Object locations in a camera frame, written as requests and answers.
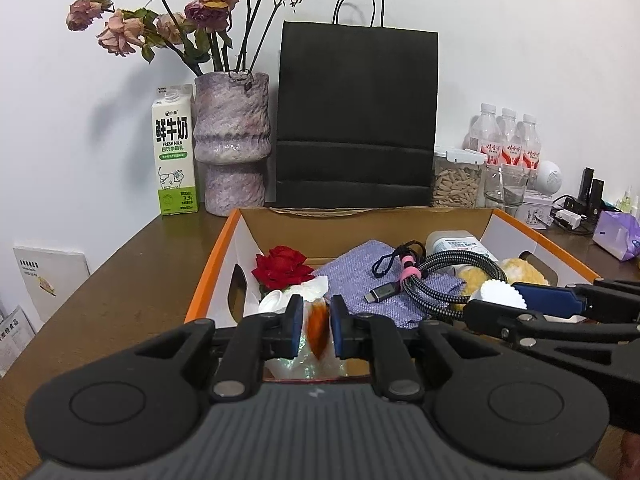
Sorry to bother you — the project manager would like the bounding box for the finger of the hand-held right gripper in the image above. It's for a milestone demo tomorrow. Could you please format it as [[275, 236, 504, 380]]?
[[512, 280, 640, 322], [462, 299, 640, 362]]

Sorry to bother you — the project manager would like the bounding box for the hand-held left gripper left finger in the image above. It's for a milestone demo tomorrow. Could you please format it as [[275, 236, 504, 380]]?
[[130, 293, 306, 404]]

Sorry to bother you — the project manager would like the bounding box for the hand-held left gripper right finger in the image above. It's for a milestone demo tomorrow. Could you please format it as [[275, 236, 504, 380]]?
[[329, 293, 507, 404]]

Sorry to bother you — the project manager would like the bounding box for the white scalloped lid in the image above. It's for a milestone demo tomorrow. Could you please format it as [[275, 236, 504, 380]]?
[[467, 279, 527, 312]]

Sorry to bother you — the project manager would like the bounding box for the yellow plush toy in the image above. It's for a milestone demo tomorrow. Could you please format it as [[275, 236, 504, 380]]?
[[452, 257, 551, 311]]

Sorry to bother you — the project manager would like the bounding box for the iridescent plastic bag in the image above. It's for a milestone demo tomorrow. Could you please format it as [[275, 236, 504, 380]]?
[[264, 304, 349, 382]]

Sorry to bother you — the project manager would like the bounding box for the purple woven cloth bag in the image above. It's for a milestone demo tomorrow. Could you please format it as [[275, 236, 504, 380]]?
[[312, 239, 466, 332]]

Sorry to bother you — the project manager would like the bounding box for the red rose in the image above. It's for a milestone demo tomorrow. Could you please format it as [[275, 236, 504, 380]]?
[[251, 245, 315, 291]]

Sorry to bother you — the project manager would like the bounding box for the black braided cable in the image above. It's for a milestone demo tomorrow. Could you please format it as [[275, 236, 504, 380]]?
[[362, 241, 509, 324]]

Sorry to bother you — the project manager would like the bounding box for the orange cardboard box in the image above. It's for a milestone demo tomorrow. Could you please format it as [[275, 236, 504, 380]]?
[[183, 205, 601, 377]]

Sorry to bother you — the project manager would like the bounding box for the white pill bottle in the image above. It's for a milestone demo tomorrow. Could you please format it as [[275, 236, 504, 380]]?
[[424, 229, 501, 264]]

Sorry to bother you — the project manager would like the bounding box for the white charger plug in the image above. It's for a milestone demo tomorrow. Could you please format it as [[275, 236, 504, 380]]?
[[549, 208, 584, 231]]

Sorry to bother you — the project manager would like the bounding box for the white tin box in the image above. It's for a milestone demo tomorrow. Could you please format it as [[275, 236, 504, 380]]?
[[522, 192, 556, 229]]

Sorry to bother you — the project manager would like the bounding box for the purple tissue packet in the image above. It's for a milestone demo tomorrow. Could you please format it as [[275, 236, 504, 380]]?
[[591, 209, 640, 262]]

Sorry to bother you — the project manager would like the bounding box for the black upright device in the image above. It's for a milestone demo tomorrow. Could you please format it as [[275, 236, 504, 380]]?
[[577, 167, 605, 216]]

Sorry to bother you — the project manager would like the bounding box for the clear drinking glass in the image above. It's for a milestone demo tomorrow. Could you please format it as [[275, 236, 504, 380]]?
[[482, 163, 531, 206]]

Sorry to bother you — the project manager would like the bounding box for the white round speaker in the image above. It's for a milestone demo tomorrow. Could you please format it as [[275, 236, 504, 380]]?
[[534, 159, 564, 194]]

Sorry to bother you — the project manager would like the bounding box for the clear nut container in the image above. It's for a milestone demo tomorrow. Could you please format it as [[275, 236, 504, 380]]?
[[430, 147, 487, 210]]

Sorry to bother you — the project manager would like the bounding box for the red label water bottle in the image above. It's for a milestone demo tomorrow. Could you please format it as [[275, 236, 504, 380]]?
[[467, 103, 504, 164], [517, 113, 544, 169], [497, 107, 521, 166]]

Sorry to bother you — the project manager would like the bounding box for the wooden desk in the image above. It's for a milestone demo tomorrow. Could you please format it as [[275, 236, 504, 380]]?
[[0, 205, 640, 461]]

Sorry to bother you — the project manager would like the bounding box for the purple marbled vase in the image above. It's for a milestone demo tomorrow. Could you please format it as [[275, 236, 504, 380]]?
[[192, 71, 272, 218]]

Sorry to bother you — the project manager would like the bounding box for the green white milk carton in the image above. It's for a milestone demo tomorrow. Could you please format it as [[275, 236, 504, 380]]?
[[151, 84, 200, 217]]

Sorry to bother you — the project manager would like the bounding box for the black paper bag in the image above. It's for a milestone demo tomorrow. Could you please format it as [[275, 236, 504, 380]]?
[[274, 0, 441, 210]]

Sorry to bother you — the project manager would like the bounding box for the white board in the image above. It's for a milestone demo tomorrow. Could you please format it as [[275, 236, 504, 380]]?
[[12, 245, 91, 324]]

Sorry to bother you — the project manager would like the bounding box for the white printed sign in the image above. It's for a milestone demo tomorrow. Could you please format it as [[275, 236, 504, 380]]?
[[0, 304, 37, 377]]

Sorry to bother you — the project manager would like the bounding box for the dried rose bouquet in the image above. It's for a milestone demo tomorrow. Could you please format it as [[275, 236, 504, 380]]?
[[66, 0, 314, 79]]

